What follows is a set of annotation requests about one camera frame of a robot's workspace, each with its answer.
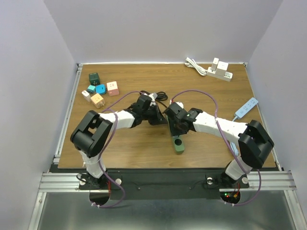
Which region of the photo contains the aluminium left side rail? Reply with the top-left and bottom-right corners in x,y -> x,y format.
52,63 -> 83,164

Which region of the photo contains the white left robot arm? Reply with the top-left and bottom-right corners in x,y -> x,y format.
70,92 -> 167,189

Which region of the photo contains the pink cube adapter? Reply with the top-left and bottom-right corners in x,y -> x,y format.
106,81 -> 119,96

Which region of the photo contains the orange cube adapter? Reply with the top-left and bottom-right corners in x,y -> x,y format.
91,93 -> 105,108

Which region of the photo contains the white power strip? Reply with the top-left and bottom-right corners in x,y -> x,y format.
207,67 -> 233,81

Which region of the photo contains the dark green charger plug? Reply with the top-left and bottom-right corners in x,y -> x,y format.
88,72 -> 100,86

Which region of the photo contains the dark green power strip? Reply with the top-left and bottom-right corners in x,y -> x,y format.
167,116 -> 185,154

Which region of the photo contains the white coiled cable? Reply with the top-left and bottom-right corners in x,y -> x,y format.
184,57 -> 208,77

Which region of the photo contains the blue square adapter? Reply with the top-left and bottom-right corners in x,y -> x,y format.
95,84 -> 106,95

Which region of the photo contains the aluminium front rail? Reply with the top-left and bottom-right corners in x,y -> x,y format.
39,170 -> 296,193

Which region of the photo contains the teal usb charger plug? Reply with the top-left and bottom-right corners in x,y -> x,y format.
87,85 -> 96,94

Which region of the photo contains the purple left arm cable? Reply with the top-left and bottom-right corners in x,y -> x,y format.
97,91 -> 144,208

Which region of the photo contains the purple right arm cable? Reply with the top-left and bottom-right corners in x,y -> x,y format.
170,90 -> 262,207

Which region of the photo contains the aluminium rail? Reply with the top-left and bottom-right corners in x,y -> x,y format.
52,63 -> 83,164
39,170 -> 296,193

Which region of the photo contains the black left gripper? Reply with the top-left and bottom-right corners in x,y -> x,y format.
142,103 -> 167,126

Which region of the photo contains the light blue power strip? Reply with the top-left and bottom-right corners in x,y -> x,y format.
225,97 -> 260,156

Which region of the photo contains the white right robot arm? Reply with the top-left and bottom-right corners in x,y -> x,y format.
164,102 -> 274,187

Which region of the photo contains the white square adapter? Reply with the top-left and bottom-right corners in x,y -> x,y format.
82,91 -> 91,102

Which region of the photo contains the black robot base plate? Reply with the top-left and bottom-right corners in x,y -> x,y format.
77,168 -> 249,200

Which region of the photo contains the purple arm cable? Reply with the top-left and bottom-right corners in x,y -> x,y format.
170,90 -> 262,207
97,91 -> 144,208

